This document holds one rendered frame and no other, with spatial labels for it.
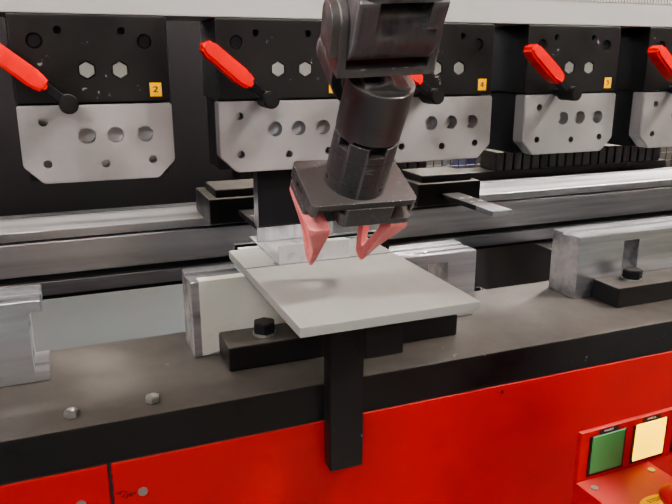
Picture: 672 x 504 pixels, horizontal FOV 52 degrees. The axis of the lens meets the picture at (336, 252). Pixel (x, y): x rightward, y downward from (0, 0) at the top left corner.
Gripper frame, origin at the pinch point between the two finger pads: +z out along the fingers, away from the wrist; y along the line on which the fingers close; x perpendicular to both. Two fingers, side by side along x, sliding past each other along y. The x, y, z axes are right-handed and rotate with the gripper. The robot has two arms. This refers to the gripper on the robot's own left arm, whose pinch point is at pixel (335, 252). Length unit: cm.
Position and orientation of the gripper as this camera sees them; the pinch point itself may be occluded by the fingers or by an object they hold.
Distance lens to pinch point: 68.4
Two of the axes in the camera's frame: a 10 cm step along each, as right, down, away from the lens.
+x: 3.2, 6.9, -6.5
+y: -9.3, 0.9, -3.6
